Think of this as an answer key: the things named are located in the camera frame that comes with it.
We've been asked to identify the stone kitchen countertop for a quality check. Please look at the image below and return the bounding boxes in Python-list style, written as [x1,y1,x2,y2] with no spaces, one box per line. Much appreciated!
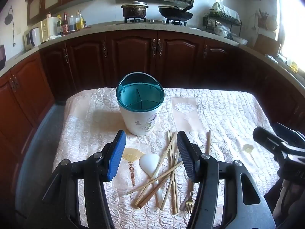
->
[0,21,305,87]

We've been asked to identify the white rice spoon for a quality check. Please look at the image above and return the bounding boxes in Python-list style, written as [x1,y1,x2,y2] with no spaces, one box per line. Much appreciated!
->
[139,153,165,208]

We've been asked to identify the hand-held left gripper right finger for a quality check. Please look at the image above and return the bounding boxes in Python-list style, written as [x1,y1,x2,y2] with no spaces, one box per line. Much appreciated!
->
[176,131,277,229]

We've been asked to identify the brown wooden base cabinets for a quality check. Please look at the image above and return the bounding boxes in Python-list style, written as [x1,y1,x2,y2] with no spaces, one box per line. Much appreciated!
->
[0,28,305,220]

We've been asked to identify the person's right hand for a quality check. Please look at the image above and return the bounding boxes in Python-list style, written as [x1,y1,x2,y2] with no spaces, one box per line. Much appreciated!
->
[272,179,305,223]

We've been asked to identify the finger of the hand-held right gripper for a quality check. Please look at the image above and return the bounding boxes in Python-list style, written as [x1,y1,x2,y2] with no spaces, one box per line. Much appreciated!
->
[276,123,305,137]
[253,126,290,155]

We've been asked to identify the white ceramic tureen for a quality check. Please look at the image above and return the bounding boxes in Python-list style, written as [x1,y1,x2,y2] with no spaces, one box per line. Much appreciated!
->
[214,25,231,38]

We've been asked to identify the dark sauce bottle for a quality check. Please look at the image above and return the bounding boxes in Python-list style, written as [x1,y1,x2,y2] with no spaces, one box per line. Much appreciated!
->
[63,13,70,33]

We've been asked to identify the quilted cream tablecloth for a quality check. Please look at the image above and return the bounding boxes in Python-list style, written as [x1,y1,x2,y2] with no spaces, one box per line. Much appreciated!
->
[51,87,282,229]

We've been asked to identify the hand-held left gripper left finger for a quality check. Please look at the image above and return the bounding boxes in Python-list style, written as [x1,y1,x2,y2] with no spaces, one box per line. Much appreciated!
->
[42,130,127,229]

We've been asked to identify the white dish cover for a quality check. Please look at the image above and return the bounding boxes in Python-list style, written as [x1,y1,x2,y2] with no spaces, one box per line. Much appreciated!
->
[212,2,240,21]

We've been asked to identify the metal fork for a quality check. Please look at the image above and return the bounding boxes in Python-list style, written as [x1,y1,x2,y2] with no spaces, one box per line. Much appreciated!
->
[185,180,194,213]

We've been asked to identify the black dish rack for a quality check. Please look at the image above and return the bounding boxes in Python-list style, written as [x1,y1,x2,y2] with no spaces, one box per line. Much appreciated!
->
[202,9,242,33]

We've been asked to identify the white countertop appliance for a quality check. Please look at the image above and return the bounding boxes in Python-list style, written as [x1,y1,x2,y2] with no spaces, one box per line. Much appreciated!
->
[30,27,42,47]

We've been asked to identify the gas stove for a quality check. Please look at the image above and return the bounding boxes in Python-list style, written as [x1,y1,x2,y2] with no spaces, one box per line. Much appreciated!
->
[122,17,188,27]

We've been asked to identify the brown cutting board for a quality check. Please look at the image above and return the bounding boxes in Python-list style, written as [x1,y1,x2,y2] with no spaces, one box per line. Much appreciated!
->
[253,33,282,56]

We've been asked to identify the black round wall hanging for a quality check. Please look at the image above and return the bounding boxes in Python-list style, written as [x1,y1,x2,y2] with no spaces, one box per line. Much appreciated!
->
[4,7,17,46]

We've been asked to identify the white floral utensil holder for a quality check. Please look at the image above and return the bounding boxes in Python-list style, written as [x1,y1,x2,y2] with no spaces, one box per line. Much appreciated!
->
[116,72,165,136]

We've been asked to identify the wooden chopstick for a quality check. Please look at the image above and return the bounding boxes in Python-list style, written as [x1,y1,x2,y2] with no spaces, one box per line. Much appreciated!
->
[138,184,167,209]
[168,131,176,214]
[161,148,180,211]
[126,162,183,195]
[170,131,179,214]
[135,131,179,208]

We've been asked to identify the wooden-handled utensil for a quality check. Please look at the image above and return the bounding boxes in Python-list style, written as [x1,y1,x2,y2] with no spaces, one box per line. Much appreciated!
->
[205,130,212,154]

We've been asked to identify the beige box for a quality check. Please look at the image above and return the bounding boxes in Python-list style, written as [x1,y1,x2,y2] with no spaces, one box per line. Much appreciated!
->
[40,20,50,43]

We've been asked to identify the black wok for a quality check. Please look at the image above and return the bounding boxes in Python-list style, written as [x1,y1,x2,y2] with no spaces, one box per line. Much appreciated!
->
[158,4,194,21]

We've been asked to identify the wall chopstick holder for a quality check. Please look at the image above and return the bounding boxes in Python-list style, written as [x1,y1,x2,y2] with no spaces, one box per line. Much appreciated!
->
[258,9,270,29]

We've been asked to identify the lidded cooking pot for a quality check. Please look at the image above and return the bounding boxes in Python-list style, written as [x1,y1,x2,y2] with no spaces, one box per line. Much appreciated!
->
[120,1,149,19]

